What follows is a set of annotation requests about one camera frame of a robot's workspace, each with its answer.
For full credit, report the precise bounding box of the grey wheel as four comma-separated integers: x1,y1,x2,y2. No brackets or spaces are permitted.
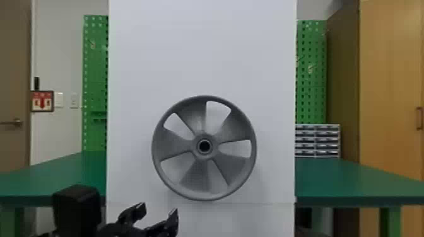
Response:
151,95,258,202

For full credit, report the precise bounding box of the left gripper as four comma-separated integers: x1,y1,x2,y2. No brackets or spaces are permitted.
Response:
96,201,180,237

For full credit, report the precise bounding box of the white panel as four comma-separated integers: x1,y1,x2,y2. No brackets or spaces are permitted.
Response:
105,0,298,237

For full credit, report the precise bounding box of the wooden cupboard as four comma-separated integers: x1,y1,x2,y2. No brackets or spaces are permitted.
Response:
326,0,424,237

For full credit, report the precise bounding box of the white drawer cabinet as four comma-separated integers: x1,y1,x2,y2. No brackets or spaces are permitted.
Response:
294,124,341,159

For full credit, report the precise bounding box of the brown door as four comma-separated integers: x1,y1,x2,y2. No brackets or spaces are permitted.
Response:
0,0,33,173

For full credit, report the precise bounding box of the red wall sign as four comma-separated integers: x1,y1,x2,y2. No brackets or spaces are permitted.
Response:
30,90,55,113

